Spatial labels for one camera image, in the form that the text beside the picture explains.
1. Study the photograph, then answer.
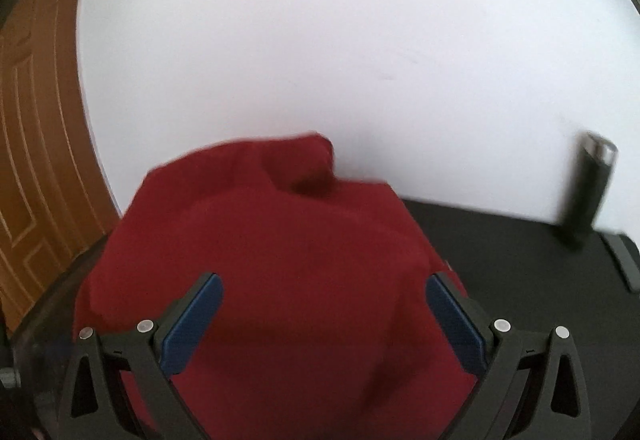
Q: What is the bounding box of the dark flat device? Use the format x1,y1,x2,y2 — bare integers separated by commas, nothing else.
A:
600,231,640,293

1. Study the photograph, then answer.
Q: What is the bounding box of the brown wooden door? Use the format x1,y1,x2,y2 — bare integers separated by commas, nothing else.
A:
0,0,121,336

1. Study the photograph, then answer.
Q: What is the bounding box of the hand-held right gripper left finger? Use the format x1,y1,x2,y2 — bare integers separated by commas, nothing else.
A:
59,271,224,440

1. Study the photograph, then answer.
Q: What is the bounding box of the black thermos bottle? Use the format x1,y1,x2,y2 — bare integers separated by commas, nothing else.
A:
557,131,618,251

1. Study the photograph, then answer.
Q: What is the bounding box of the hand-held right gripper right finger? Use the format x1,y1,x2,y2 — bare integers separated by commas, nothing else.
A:
425,271,587,440

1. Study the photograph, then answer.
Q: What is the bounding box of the red knit sweater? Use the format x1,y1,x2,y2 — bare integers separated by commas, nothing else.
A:
74,133,488,440

